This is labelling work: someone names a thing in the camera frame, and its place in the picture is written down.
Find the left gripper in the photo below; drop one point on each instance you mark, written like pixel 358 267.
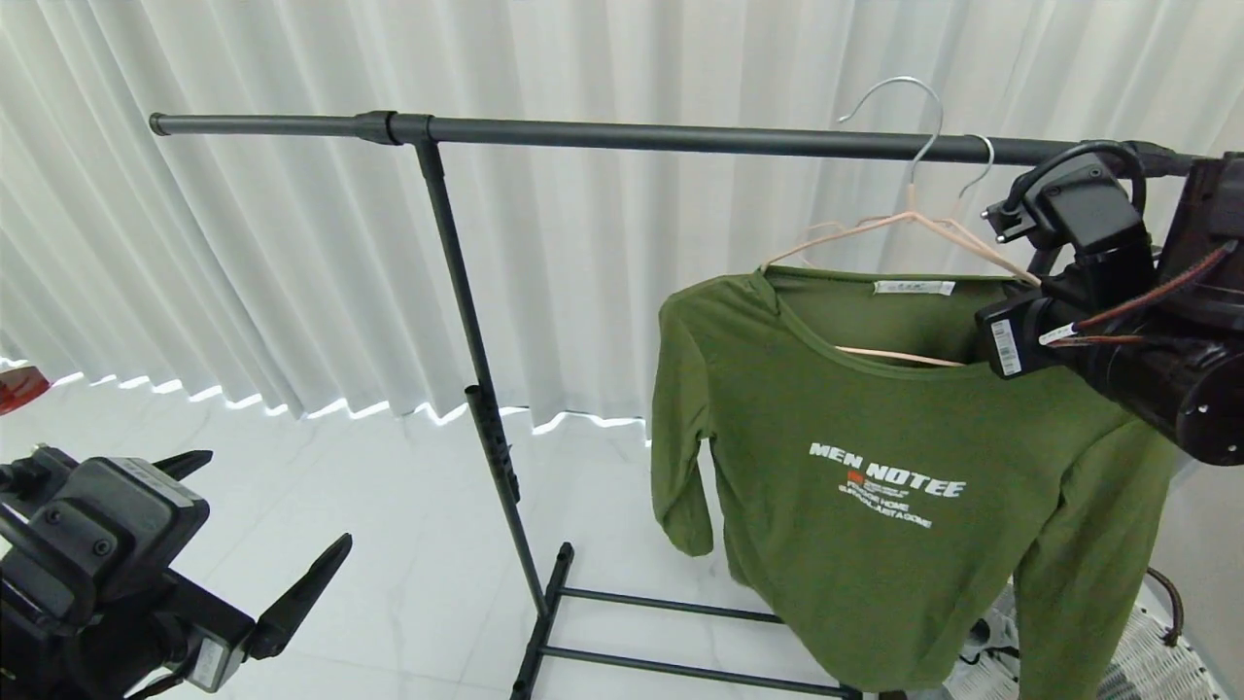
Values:
pixel 185 632

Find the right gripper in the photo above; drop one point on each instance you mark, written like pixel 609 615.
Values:
pixel 1030 331

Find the pink clothes hanger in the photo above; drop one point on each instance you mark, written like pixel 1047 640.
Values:
pixel 989 156
pixel 912 204

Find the green sleeveless shirt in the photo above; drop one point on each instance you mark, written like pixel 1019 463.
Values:
pixel 875 583

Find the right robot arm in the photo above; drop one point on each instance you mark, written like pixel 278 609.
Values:
pixel 1215 292

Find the white laundry basket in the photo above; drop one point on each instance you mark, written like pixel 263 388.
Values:
pixel 1147 671

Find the black clothes rack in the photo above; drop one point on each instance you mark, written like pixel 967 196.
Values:
pixel 680 136

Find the red object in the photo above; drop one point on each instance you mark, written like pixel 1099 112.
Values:
pixel 19 387

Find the white curtain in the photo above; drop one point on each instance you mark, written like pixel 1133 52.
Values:
pixel 292 243

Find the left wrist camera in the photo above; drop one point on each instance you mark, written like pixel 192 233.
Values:
pixel 107 525

